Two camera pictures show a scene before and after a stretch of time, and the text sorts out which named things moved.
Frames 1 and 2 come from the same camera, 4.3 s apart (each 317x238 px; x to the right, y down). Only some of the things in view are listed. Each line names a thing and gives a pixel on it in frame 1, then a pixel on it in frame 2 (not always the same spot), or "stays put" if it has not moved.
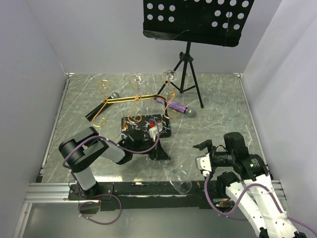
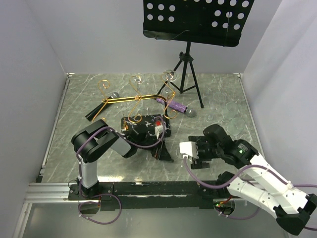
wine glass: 237,125 stays put
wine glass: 169,75 stays put
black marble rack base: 140,125 stays put
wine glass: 181,184 to 180,155
